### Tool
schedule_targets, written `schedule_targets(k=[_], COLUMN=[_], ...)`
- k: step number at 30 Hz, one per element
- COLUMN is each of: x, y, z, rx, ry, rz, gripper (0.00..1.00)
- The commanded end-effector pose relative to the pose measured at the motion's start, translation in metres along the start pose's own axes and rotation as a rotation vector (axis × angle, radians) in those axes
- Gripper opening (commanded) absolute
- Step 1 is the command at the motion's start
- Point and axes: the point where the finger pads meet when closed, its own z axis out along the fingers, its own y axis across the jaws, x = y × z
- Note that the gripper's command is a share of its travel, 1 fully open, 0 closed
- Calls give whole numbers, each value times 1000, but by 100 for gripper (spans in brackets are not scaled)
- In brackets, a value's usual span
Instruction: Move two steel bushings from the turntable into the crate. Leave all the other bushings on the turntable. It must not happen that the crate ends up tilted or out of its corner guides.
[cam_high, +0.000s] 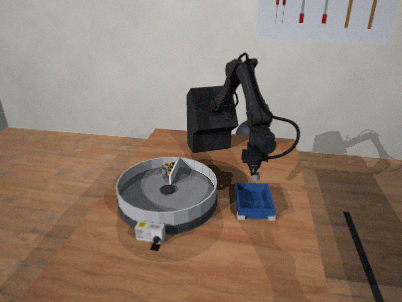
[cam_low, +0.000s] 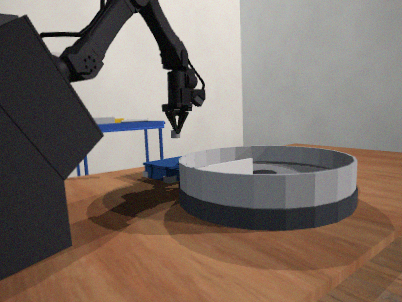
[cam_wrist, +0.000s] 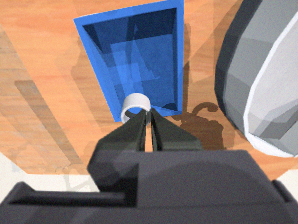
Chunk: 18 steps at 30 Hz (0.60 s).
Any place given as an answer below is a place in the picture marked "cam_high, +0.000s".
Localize blue open box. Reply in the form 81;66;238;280
235;183;276;219

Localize grey round turntable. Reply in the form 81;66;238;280
116;157;218;251

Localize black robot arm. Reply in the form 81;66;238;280
196;58;276;169

